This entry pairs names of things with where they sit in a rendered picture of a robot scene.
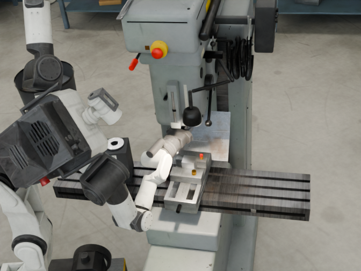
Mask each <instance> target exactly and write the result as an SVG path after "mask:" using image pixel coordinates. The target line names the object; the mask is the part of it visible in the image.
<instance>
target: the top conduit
mask: <svg viewBox="0 0 361 271"><path fill-rule="evenodd" d="M220 3H221V0H212V1H211V4H210V7H209V9H208V12H207V15H206V17H205V20H204V19H203V20H202V25H203V26H202V28H201V31H200V33H199V39H200V40H202V41H206V40H208V39H209V36H210V33H211V30H212V27H213V24H214V21H215V18H216V14H217V12H218V9H219V6H220Z"/></svg>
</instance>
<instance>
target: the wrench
mask: <svg viewBox="0 0 361 271"><path fill-rule="evenodd" d="M133 1H134V0H127V2H126V4H125V5H124V7H123V8H122V10H121V11H120V13H119V14H118V16H117V18H116V20H122V19H123V17H124V16H125V14H126V12H127V11H128V9H129V7H130V6H131V5H132V3H133Z"/></svg>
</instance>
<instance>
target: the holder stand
mask: <svg viewBox="0 0 361 271"><path fill-rule="evenodd" d="M107 140H108V147H107V150H106V151H105V152H106V153H107V154H109V155H111V156H112V157H114V158H116V159H117V160H119V161H120V162H121V163H123V164H124V165H125V166H126V168H127V169H128V171H129V178H128V179H127V180H125V182H131V181H132V176H133V168H134V164H133V158H132V152H131V147H130V143H129V138H128V137H127V138H107ZM105 152H104V153H105Z"/></svg>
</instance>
